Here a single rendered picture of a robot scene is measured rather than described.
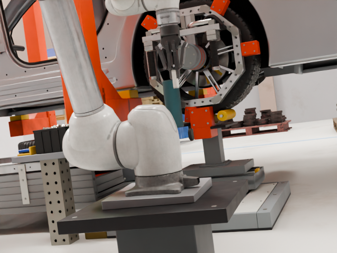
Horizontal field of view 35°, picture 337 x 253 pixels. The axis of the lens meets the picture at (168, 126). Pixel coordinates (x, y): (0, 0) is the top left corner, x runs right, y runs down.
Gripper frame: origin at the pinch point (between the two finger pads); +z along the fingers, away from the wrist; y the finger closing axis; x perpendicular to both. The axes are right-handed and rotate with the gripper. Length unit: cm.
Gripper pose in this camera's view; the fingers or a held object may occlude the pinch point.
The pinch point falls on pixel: (175, 79)
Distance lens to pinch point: 204.2
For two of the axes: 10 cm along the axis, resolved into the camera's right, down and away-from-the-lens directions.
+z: 1.2, 9.9, 0.7
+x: 3.0, -1.0, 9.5
